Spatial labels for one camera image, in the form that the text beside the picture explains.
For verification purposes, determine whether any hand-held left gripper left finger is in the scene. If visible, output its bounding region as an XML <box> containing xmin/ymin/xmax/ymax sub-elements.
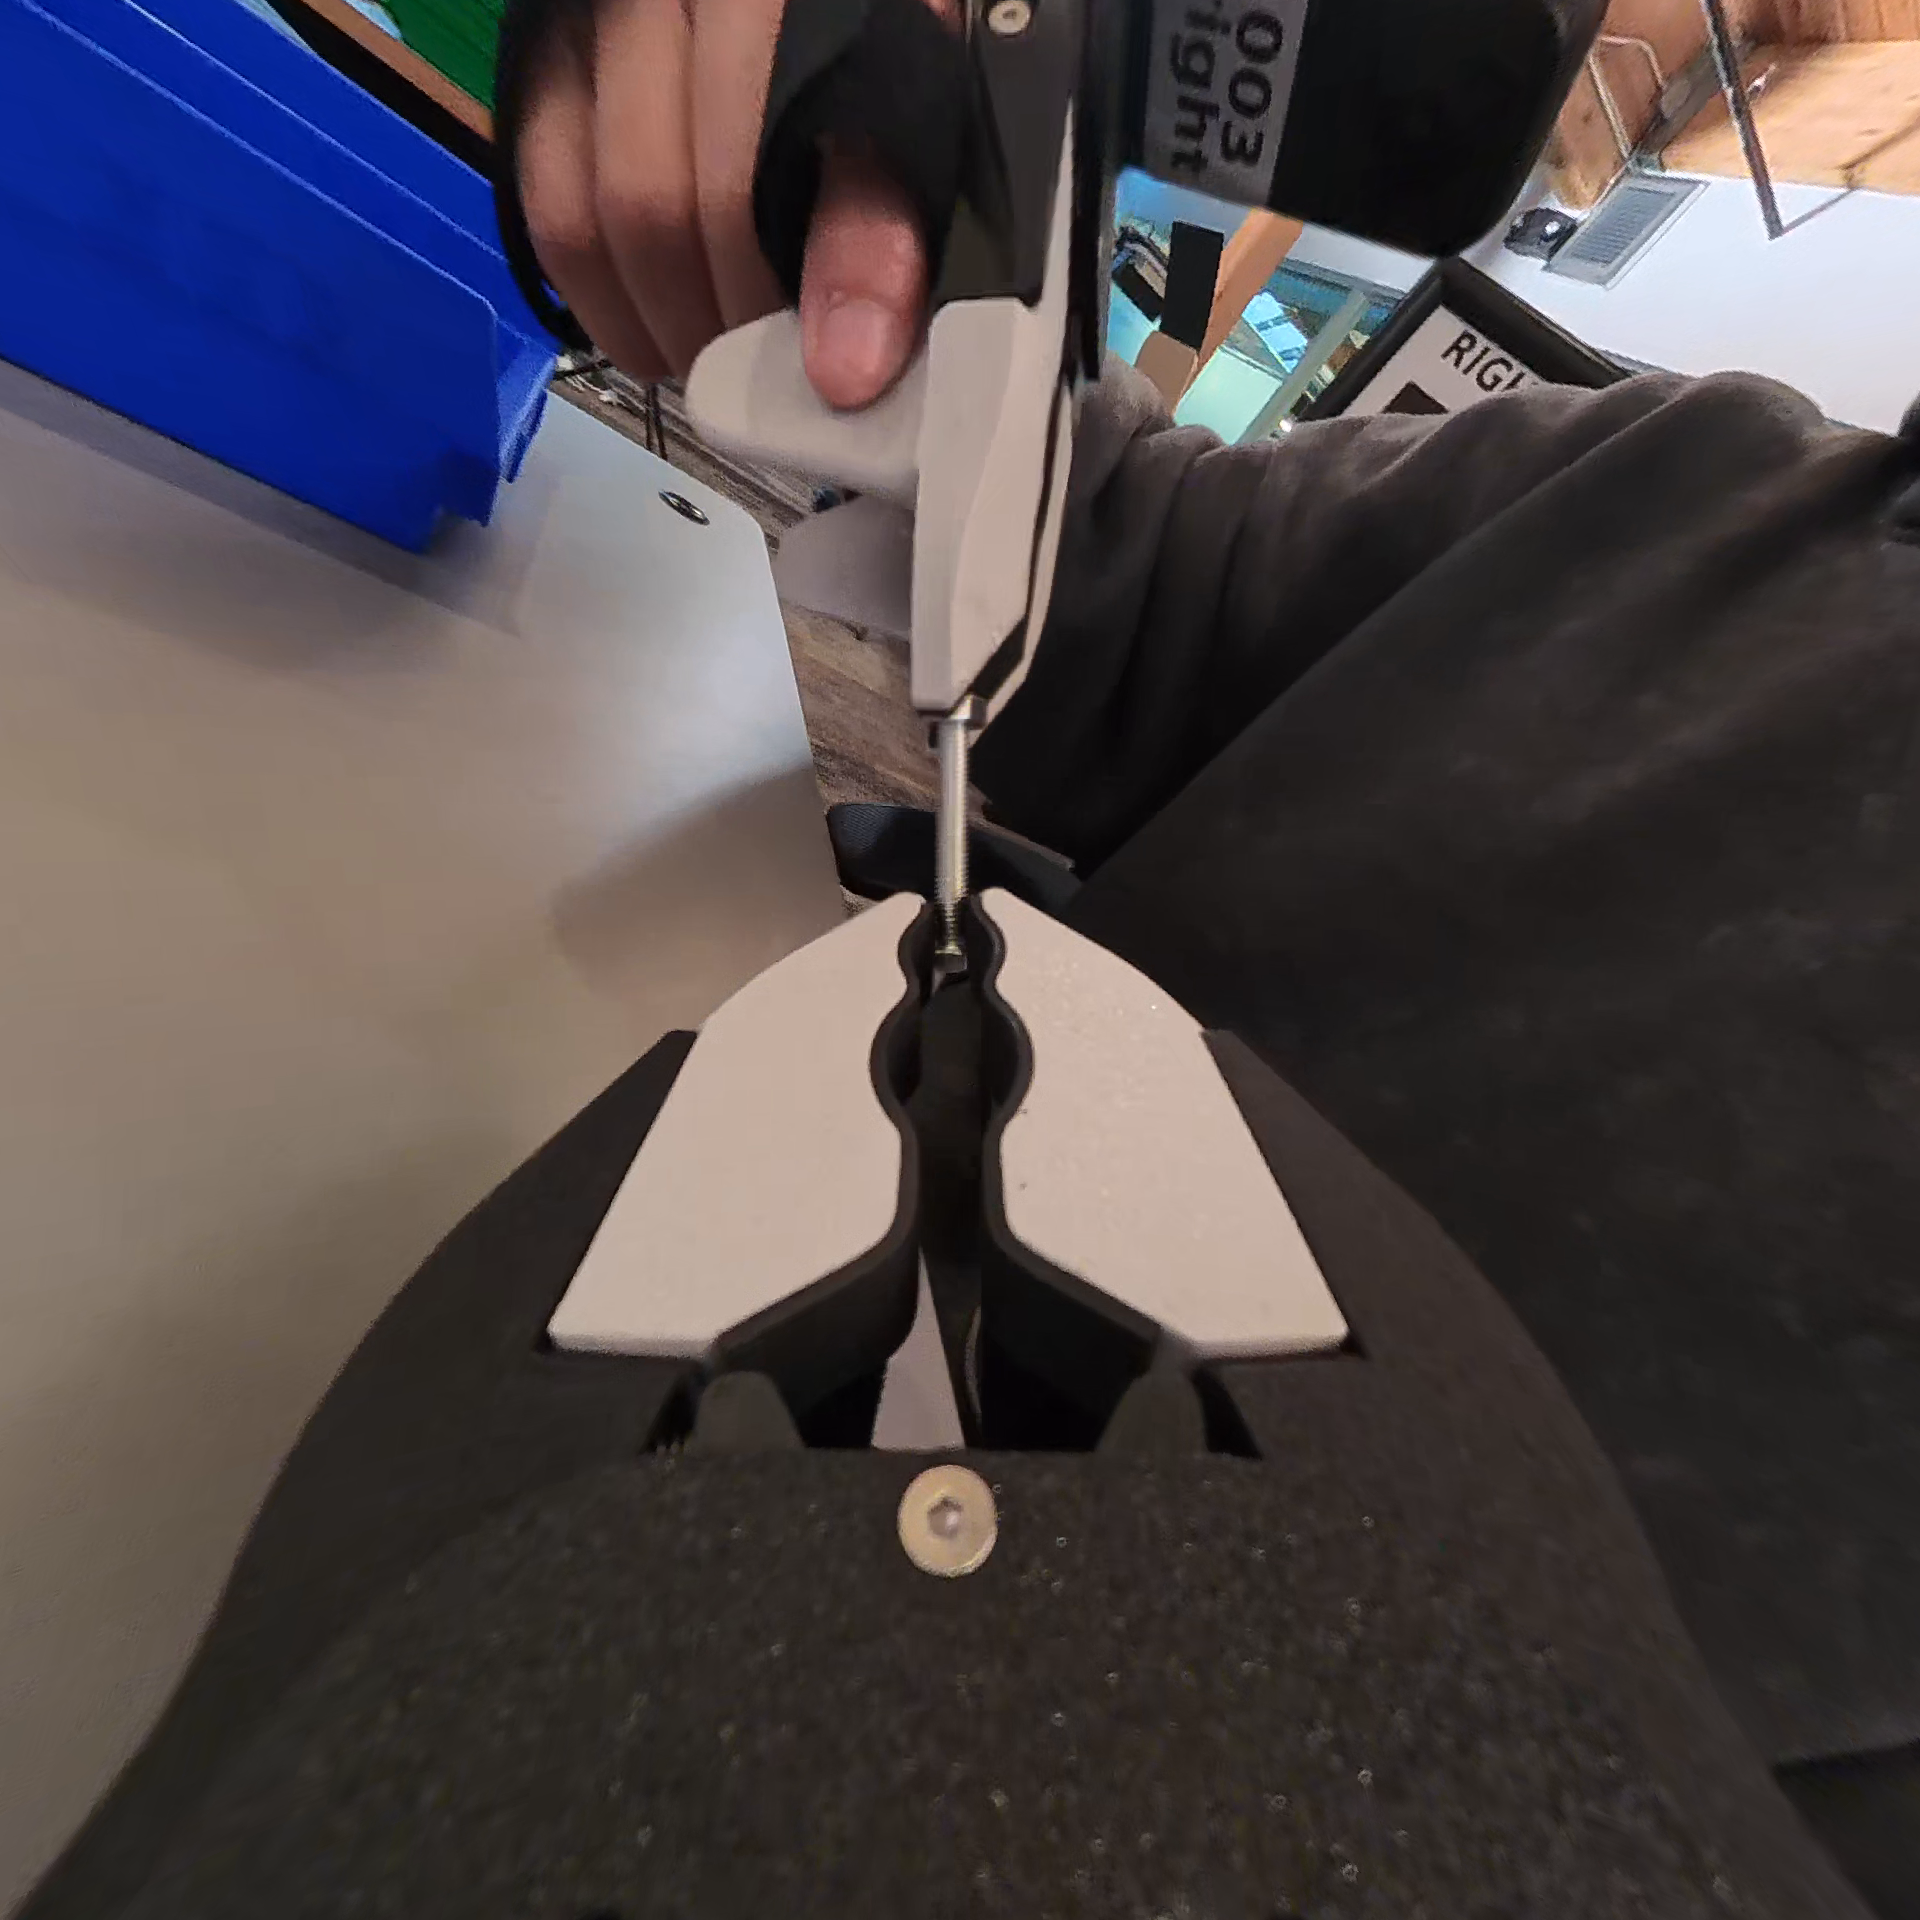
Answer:
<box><xmin>550</xmin><ymin>894</ymin><xmax>953</xmax><ymax>1418</ymax></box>

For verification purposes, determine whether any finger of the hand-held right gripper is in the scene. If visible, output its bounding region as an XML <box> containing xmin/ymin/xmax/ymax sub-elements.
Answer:
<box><xmin>779</xmin><ymin>121</ymin><xmax>1081</xmax><ymax>733</ymax></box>

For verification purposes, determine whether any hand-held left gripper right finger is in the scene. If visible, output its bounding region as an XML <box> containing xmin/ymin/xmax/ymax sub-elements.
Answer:
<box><xmin>966</xmin><ymin>890</ymin><xmax>1354</xmax><ymax>1418</ymax></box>

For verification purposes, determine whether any silver bolt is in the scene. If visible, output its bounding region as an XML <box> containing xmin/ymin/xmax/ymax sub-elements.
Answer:
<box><xmin>935</xmin><ymin>701</ymin><xmax>981</xmax><ymax>982</ymax></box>

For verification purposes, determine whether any blue plastic bin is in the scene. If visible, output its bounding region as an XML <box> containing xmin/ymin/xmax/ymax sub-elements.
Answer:
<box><xmin>0</xmin><ymin>0</ymin><xmax>568</xmax><ymax>557</ymax></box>

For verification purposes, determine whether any grey desk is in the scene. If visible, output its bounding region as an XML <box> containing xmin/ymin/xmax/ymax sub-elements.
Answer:
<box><xmin>0</xmin><ymin>359</ymin><xmax>900</xmax><ymax>1920</ymax></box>

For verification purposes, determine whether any person's right hand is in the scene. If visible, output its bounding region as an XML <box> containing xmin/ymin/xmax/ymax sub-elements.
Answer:
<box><xmin>495</xmin><ymin>0</ymin><xmax>943</xmax><ymax>415</ymax></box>

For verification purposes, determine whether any black white marker board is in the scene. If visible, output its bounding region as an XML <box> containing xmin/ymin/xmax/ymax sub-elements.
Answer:
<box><xmin>1285</xmin><ymin>252</ymin><xmax>1635</xmax><ymax>427</ymax></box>

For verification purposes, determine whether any person's dark clothing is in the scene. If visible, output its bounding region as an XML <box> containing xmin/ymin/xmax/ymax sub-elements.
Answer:
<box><xmin>966</xmin><ymin>351</ymin><xmax>1920</xmax><ymax>1920</ymax></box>

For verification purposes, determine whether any green crate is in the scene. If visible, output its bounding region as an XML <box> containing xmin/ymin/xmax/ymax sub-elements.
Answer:
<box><xmin>386</xmin><ymin>0</ymin><xmax>516</xmax><ymax>106</ymax></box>

